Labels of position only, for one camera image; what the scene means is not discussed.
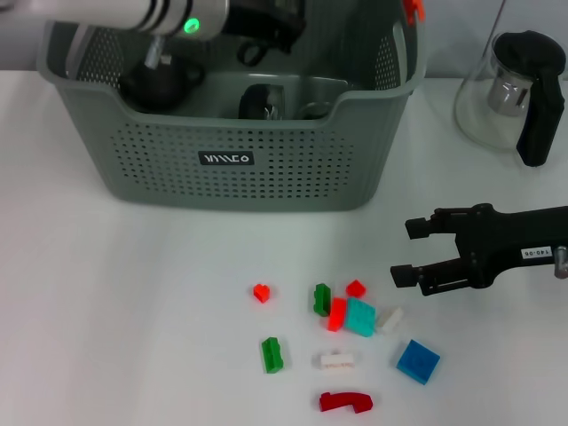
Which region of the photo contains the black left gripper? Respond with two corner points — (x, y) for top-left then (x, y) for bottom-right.
(221, 0), (307, 54)

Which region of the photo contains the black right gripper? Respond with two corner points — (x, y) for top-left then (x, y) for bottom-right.
(390, 202), (568, 297)

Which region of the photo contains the blue square toy brick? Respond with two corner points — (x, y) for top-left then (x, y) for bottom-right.
(396, 339), (443, 386)

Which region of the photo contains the long orange-red toy brick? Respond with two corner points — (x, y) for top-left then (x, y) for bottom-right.
(327, 296), (349, 333)

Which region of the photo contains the glass teacup black base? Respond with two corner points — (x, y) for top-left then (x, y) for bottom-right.
(238, 83), (286, 121)
(237, 8), (307, 67)
(297, 100), (333, 121)

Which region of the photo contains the green toy brick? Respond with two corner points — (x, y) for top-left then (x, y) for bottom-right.
(260, 336), (286, 375)
(312, 282), (334, 317)

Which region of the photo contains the white toy brick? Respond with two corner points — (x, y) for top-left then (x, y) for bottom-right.
(319, 351), (359, 370)
(375, 305), (406, 335)

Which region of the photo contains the black clay teapot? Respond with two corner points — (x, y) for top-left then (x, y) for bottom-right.
(118, 55), (207, 113)

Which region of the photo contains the gripper cable with plug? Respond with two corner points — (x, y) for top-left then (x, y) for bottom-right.
(552, 246), (568, 280)
(146, 35), (174, 67)

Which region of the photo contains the teal flat toy brick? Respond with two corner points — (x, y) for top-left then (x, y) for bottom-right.
(344, 297), (378, 339)

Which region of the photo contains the dark red curved brick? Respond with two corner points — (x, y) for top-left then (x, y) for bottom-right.
(319, 390), (375, 414)

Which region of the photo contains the orange bin handle clip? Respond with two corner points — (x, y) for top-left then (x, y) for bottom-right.
(402, 0), (427, 26)

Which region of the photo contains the right gripper cable with plug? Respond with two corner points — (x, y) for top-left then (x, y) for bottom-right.
(552, 246), (568, 280)

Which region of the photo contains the glass pitcher black handle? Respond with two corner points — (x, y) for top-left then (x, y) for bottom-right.
(453, 29), (567, 168)

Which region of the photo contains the grey perforated storage bin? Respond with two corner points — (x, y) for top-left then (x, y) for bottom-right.
(37, 0), (428, 213)

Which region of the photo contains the left gripper cable with plug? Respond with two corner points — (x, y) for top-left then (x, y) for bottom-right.
(146, 35), (174, 67)

